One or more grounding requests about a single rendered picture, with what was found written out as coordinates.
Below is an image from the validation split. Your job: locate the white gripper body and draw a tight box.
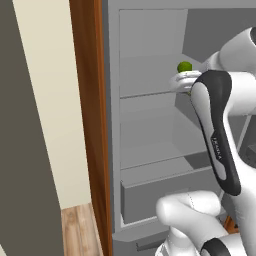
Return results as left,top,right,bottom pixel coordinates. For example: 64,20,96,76
168,70,203,95

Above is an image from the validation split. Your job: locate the green lime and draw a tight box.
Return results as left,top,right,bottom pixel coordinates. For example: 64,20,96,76
177,61,195,74

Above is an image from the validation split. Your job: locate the grey fridge shelf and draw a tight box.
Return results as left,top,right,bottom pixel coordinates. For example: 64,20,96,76
119,150,209,171
119,88,183,100

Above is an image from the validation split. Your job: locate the grey fridge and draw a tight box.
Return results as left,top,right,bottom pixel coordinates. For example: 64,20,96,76
101,0,256,256

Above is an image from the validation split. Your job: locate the grey fridge crisper drawer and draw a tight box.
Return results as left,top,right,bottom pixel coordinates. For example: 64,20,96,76
120,166,224,225

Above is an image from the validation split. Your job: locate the dark grey fridge door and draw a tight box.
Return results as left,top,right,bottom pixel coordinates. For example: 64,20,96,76
0,0,65,256

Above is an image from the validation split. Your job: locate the brown wooden side panel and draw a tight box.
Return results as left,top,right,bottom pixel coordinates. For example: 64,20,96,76
68,0,114,256

